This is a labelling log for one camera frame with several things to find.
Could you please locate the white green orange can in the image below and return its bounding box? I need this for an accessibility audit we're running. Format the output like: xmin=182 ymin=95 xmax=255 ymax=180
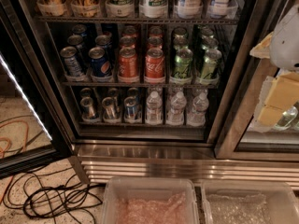
xmin=106 ymin=0 xmax=134 ymax=17
xmin=140 ymin=0 xmax=168 ymax=18

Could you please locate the water bottle left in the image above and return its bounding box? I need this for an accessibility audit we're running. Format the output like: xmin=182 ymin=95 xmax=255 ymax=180
xmin=146 ymin=91 xmax=163 ymax=125

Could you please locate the small silver can middle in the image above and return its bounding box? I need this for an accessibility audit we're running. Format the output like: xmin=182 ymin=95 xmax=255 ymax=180
xmin=102 ymin=97 xmax=121 ymax=123

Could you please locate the wire shelf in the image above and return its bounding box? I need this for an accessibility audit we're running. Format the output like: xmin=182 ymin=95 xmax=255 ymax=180
xmin=35 ymin=15 xmax=238 ymax=25
xmin=62 ymin=81 xmax=218 ymax=89

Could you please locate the green can front right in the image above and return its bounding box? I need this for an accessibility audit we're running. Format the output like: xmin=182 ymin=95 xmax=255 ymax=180
xmin=196 ymin=49 xmax=221 ymax=85

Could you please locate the open glass fridge door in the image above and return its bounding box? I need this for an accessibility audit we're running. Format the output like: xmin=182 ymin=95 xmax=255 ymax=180
xmin=0 ymin=7 xmax=71 ymax=179

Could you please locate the metal fridge bottom grille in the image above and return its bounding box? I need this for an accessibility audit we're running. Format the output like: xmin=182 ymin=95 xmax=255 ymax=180
xmin=76 ymin=144 xmax=299 ymax=189

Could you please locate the water bottle right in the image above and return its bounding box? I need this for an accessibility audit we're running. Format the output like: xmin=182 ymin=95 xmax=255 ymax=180
xmin=187 ymin=92 xmax=209 ymax=127

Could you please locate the small silver can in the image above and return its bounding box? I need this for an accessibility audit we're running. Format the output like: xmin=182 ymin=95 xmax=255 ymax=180
xmin=102 ymin=97 xmax=121 ymax=123
xmin=80 ymin=97 xmax=100 ymax=122

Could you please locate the blue Pepsi can front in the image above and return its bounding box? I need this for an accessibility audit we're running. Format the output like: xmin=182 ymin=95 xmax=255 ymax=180
xmin=89 ymin=47 xmax=112 ymax=83

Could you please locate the top wire shelf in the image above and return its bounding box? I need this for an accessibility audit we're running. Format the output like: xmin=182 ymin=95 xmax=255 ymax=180
xmin=35 ymin=15 xmax=238 ymax=25

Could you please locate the red Coca-Cola can front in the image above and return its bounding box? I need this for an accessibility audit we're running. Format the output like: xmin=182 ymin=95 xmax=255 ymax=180
xmin=144 ymin=48 xmax=165 ymax=84

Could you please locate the black cable bundle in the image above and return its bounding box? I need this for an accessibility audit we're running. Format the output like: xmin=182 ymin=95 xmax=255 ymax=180
xmin=2 ymin=163 xmax=106 ymax=224

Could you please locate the water bottle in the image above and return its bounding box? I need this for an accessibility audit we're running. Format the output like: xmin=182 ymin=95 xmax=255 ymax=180
xmin=166 ymin=91 xmax=187 ymax=126
xmin=187 ymin=92 xmax=209 ymax=127
xmin=146 ymin=91 xmax=163 ymax=125

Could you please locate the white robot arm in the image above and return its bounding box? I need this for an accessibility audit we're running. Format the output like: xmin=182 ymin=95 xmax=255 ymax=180
xmin=254 ymin=4 xmax=299 ymax=127

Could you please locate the small silver can left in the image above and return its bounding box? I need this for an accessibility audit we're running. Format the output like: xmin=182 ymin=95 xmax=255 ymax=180
xmin=80 ymin=97 xmax=100 ymax=122

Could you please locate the water bottle middle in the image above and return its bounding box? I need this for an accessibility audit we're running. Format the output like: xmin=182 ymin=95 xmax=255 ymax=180
xmin=166 ymin=91 xmax=187 ymax=126

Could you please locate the clear bin bubble wrap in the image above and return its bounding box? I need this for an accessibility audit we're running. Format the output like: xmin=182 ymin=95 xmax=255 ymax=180
xmin=201 ymin=180 xmax=299 ymax=224

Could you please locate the orange cable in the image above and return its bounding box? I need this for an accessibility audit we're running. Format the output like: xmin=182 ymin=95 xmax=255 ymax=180
xmin=0 ymin=119 xmax=31 ymax=203

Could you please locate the middle wire shelf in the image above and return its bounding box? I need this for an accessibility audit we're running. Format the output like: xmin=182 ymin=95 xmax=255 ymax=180
xmin=62 ymin=81 xmax=218 ymax=89

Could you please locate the green can front left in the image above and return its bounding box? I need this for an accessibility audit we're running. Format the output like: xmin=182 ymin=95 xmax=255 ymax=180
xmin=170 ymin=49 xmax=192 ymax=85

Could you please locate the small blue can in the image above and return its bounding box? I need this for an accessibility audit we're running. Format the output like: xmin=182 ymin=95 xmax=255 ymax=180
xmin=124 ymin=96 xmax=141 ymax=123

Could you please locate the white green orange can right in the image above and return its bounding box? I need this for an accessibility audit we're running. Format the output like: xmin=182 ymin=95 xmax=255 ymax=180
xmin=140 ymin=0 xmax=168 ymax=18

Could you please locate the clear bin pink wrap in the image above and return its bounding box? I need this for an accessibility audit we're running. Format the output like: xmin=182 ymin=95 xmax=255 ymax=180
xmin=101 ymin=176 xmax=200 ymax=224

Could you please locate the orange red soda can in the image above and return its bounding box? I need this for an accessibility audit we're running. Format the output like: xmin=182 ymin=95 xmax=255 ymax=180
xmin=118 ymin=48 xmax=140 ymax=83

